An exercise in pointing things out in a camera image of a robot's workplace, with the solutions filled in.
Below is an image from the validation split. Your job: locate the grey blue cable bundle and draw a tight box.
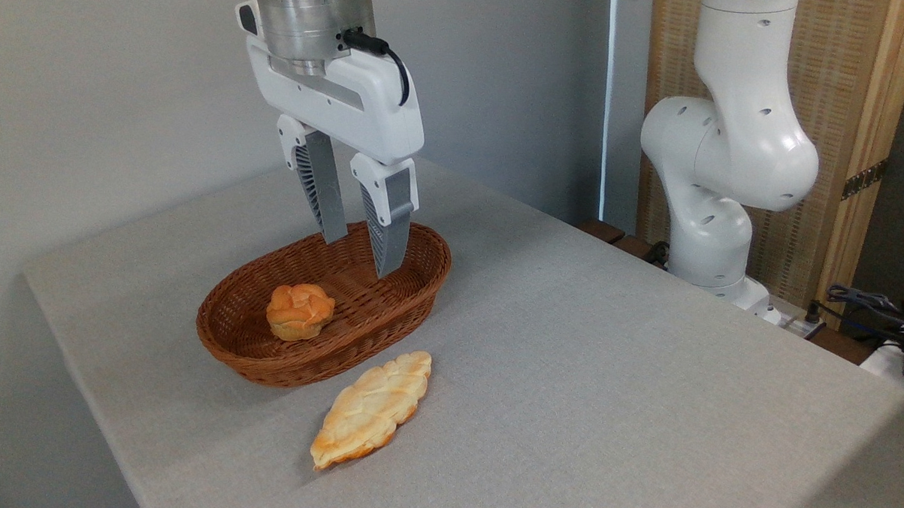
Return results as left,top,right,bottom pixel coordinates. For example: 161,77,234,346
824,282,904,340

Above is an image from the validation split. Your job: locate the dark metal screen hinge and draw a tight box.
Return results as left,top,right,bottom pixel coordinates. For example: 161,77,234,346
841,157,890,203

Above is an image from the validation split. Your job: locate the brown woven wicker basket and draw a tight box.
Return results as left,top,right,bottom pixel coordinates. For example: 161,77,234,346
194,215,454,394

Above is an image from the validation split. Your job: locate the white vertical wall strip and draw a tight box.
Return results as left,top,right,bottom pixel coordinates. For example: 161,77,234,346
598,0,618,222

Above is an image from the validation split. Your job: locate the long braided bread loaf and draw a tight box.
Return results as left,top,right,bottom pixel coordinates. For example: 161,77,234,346
309,347,434,475

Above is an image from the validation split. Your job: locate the white plastic block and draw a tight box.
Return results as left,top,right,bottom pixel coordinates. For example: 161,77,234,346
858,340,904,385

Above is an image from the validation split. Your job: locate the round golden bread bun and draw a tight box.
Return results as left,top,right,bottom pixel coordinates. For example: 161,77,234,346
265,282,337,344

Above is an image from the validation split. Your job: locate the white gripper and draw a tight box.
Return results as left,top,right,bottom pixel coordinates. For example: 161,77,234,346
237,36,428,282

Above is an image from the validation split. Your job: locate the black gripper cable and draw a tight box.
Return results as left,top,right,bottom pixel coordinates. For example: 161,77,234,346
337,27,413,107

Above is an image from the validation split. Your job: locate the grey tablecloth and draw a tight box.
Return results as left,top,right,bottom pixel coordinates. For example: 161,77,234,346
14,130,904,508

